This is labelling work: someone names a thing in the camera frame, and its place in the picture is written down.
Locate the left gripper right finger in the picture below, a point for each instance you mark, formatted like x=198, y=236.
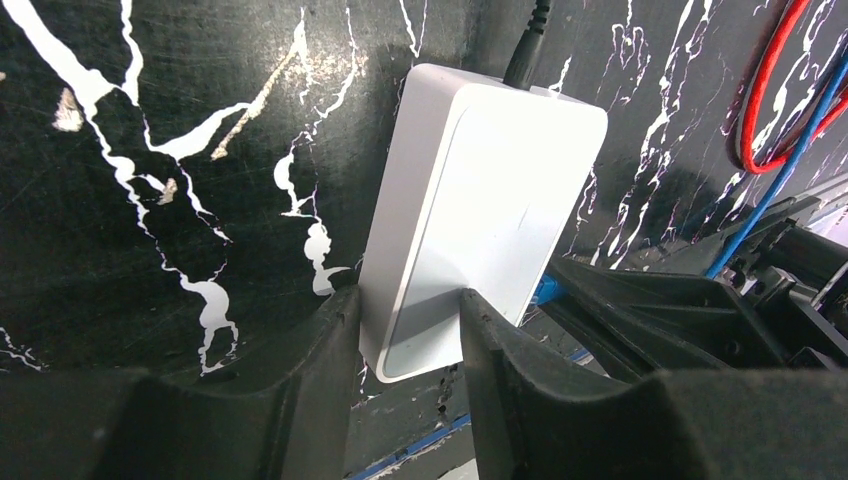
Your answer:
x=537, y=415

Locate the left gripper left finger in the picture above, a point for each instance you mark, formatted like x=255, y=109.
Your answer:
x=281, y=412

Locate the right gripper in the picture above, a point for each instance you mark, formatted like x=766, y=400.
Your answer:
x=636, y=323

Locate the black adapter with cable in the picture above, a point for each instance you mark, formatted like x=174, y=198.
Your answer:
x=525, y=57

